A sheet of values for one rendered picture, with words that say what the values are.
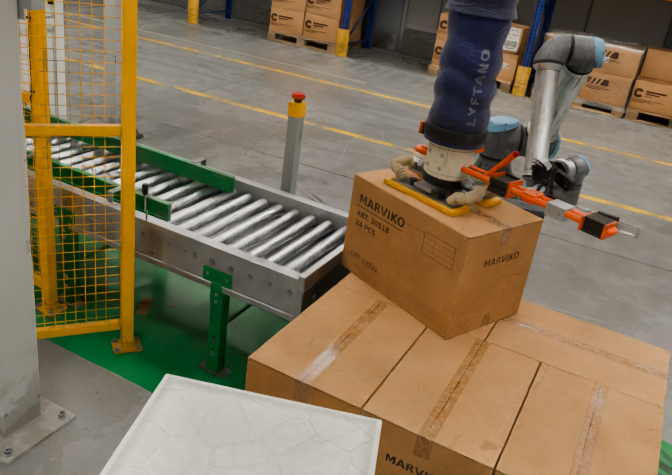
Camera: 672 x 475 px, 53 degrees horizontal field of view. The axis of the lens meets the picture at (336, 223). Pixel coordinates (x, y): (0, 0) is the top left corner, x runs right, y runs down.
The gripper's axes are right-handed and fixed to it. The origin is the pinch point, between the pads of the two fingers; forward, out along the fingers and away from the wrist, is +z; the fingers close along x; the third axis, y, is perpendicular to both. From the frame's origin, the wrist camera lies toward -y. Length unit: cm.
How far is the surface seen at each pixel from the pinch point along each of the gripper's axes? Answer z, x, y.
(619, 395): 9, -53, -54
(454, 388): 54, -53, -22
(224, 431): 155, -6, -42
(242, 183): 25, -49, 138
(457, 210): 25.6, -11.4, 11.0
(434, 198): 26.2, -10.8, 21.2
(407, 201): 32.9, -13.3, 27.6
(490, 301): 15.5, -42.7, -4.5
